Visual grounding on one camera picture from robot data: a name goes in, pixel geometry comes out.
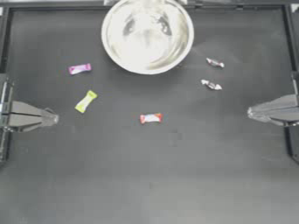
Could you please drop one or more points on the silver candy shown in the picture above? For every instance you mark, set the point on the silver candy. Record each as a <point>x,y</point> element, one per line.
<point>215,62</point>
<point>211,85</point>

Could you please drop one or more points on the black base block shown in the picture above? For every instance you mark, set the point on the black base block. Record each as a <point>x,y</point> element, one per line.
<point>4,148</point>

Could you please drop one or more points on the yellow-green candy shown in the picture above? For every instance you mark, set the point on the yellow-green candy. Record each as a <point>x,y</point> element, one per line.
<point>86,102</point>

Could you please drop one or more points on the red and white candy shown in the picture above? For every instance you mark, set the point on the red and white candy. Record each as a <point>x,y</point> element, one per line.
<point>151,118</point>

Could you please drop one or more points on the pink candy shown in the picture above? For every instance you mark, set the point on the pink candy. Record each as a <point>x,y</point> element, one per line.
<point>79,69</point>

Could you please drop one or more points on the black table frame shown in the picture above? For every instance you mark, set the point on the black table frame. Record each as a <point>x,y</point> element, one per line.
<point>234,5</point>

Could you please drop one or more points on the steel bowl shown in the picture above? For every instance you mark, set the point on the steel bowl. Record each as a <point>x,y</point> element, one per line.
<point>147,58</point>

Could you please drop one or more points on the white frame corner piece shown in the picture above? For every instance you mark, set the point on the white frame corner piece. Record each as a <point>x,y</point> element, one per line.
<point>295,8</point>

